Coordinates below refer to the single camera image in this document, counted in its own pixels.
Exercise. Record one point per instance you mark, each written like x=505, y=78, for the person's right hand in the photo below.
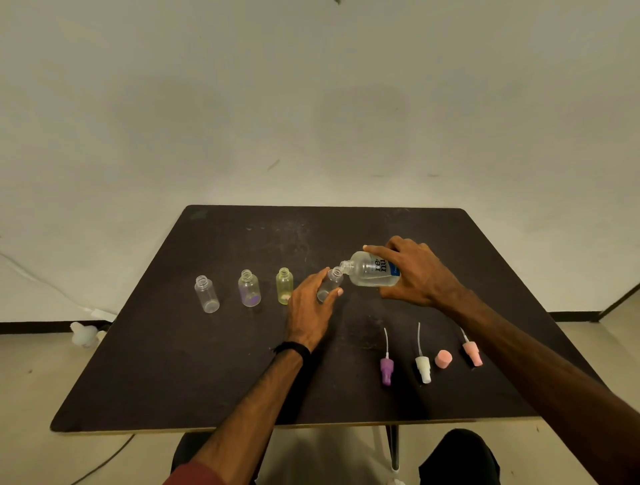
x=425, y=280

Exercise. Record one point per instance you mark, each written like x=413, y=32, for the person's left hand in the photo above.
x=307, y=320

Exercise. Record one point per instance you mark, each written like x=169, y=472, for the small yellow bottle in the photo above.
x=284, y=290

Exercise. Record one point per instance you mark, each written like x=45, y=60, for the small clear bottle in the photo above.
x=331, y=282
x=207, y=297

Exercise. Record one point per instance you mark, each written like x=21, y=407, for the large clear plastic bottle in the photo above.
x=367, y=272

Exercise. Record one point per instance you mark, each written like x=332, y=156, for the small purple-tinted bottle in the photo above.
x=249, y=292

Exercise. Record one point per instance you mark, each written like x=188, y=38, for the pink round cap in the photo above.
x=443, y=359

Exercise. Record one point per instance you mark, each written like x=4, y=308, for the pink spray cap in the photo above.
x=472, y=354

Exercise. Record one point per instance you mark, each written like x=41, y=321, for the white spray cap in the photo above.
x=423, y=370

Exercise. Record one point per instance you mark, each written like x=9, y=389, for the purple spray cap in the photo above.
x=387, y=371

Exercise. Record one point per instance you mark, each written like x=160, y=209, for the person's left forearm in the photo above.
x=250, y=419

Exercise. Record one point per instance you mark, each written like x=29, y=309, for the person's right forearm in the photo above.
x=550, y=385

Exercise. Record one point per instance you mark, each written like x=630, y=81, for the person's right leg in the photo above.
x=460, y=459

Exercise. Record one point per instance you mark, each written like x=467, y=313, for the black wristband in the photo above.
x=295, y=347

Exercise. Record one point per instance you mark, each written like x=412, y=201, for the black table leg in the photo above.
x=393, y=447

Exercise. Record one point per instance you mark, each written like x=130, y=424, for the white plastic floor object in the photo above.
x=84, y=336

